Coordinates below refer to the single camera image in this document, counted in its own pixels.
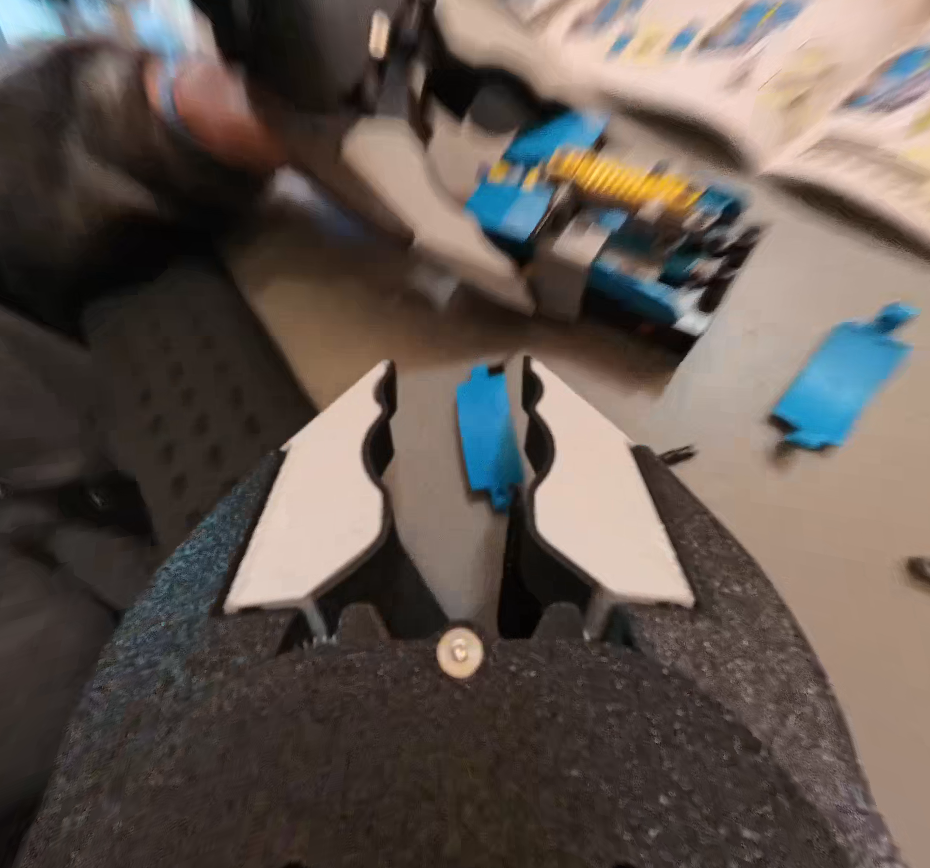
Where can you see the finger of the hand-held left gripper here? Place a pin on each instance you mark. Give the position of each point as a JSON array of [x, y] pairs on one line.
[[458, 149], [407, 178]]

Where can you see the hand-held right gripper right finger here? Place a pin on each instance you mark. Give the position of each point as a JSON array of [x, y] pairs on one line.
[[610, 512]]

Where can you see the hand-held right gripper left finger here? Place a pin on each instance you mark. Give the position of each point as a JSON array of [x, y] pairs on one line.
[[312, 512]]

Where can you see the blue yellow toy brick model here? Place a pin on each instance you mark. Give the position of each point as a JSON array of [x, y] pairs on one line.
[[508, 214]]

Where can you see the blue curved panel piece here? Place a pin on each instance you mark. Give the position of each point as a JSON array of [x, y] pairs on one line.
[[487, 432]]

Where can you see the narrow blue curved arc piece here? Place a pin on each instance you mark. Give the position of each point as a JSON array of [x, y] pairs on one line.
[[843, 388]]

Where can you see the person's left forearm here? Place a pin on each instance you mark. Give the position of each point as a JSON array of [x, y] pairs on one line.
[[72, 141]]

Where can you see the grey desk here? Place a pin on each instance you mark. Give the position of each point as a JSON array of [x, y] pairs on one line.
[[799, 555]]

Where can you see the person's left hand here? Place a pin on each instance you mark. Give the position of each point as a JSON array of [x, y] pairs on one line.
[[211, 112]]

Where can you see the white instruction booklet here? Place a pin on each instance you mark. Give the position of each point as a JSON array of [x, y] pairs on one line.
[[799, 83]]

